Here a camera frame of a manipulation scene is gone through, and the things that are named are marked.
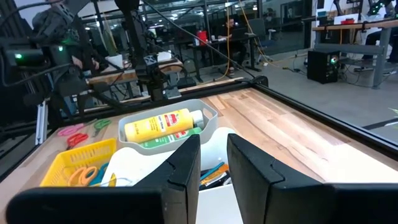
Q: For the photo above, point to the grey office chair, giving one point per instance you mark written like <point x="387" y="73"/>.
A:
<point x="258" y="28"/>

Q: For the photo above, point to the white cup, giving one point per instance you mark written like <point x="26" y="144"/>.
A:
<point x="196" y="42"/>

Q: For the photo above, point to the dark office desk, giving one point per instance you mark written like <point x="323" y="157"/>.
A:
<point x="252" y="53"/>

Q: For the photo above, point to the red cup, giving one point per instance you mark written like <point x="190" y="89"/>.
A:
<point x="202" y="38"/>

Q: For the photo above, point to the small red box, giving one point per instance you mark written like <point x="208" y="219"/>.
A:
<point x="347" y="21"/>

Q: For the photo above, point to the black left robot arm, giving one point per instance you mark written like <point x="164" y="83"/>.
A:
<point x="136" y="37"/>

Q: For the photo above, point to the silver aluminium extrusion piece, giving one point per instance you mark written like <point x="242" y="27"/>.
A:
<point x="41" y="124"/>

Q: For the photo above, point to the black computer tower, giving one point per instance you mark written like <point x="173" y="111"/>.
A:
<point x="320" y="67"/>

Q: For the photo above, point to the small green potted plant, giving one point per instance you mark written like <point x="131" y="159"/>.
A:
<point x="394" y="118"/>

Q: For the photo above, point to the black metal rig frame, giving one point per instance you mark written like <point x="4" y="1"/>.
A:
<point x="311" y="109"/>

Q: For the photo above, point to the green paint bottle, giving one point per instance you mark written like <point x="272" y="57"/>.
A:
<point x="161" y="141"/>

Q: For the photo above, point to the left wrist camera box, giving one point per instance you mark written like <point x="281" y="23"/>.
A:
<point x="28" y="57"/>

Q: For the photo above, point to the black brush silver ferrule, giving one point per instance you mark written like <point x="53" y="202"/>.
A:
<point x="214" y="184"/>

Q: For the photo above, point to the yellow paint bottle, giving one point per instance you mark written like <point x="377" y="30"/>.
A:
<point x="149" y="127"/>

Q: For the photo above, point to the wooden side table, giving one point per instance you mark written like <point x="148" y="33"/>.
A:
<point x="124" y="76"/>

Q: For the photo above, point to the white pot tall plant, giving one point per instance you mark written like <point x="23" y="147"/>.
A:
<point x="115" y="61"/>

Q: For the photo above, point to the yellow slotted plastic basket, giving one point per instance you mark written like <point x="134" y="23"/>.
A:
<point x="62" y="165"/>

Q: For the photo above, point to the white plastic bin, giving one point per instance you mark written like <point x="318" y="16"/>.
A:
<point x="130" y="168"/>

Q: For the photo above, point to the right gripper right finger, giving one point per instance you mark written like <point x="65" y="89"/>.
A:
<point x="267" y="193"/>

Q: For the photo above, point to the grey metal desk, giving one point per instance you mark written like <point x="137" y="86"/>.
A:
<point x="345" y="49"/>

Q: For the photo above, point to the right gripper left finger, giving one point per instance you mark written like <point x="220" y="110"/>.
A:
<point x="174" y="199"/>

